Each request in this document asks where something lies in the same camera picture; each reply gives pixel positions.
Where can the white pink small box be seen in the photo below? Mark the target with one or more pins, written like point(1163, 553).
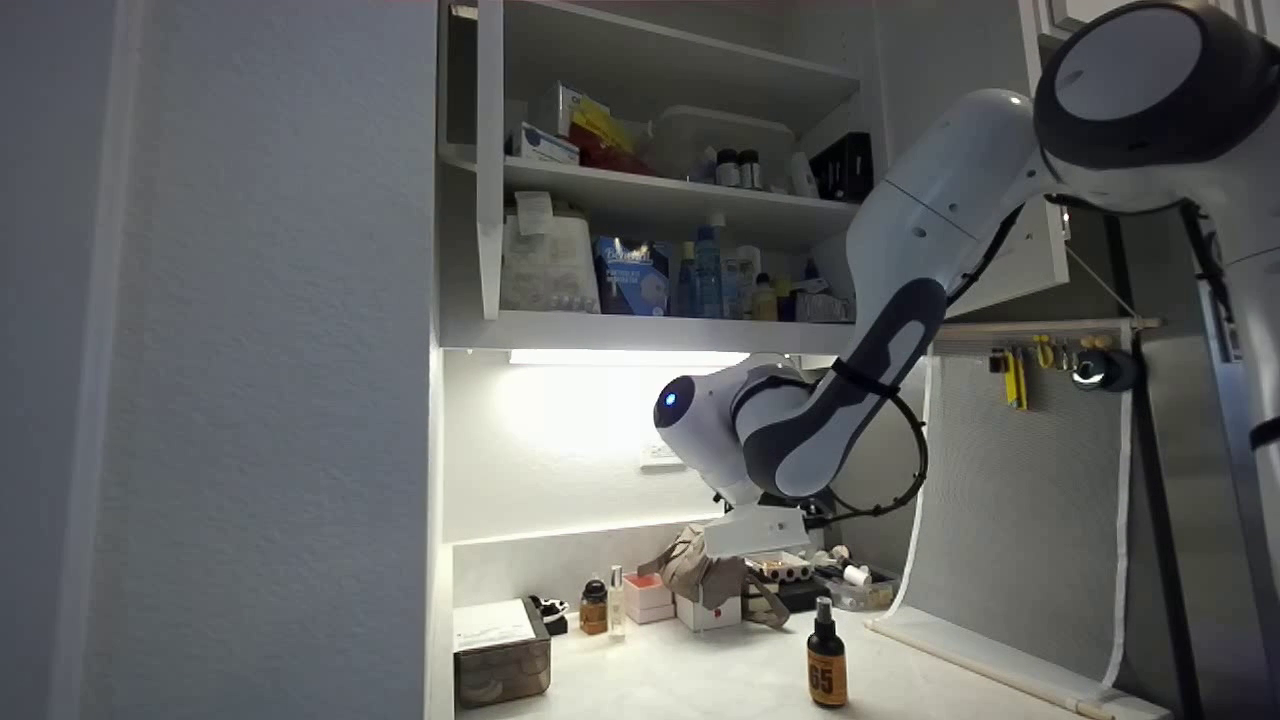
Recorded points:
point(647, 600)

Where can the small amber bottle on counter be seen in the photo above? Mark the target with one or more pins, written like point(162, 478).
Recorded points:
point(595, 610)

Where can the brown wooden box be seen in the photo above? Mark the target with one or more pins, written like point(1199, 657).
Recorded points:
point(503, 652)

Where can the brown glass bottle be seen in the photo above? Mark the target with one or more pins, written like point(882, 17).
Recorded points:
point(827, 657)

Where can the black box on shelf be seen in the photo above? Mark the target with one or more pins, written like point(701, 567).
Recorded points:
point(844, 169)

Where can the yellow red box on shelf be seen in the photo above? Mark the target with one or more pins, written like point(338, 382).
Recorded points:
point(595, 131)

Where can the crumpled brown paper bag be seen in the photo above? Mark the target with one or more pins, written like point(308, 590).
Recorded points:
point(708, 583)

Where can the under-cabinet light strip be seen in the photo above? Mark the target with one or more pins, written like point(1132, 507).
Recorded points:
point(616, 358)

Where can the black tape roll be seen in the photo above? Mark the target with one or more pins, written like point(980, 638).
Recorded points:
point(1100, 369)

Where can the white plastic bag in cupboard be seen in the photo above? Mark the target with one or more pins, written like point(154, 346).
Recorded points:
point(546, 261)

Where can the white wall outlet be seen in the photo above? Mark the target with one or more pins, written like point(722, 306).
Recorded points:
point(656, 462)

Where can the yellow clamp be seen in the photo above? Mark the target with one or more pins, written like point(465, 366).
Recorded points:
point(1013, 377)

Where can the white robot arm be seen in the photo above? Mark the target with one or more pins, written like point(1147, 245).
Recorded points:
point(1141, 110)

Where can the white cupboard door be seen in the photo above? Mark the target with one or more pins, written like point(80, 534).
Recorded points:
point(1030, 256)
point(489, 148)

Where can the blue package in cupboard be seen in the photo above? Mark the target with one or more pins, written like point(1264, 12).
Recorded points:
point(632, 279)

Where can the white paper backdrop sheet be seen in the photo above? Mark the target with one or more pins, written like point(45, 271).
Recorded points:
point(1017, 561)

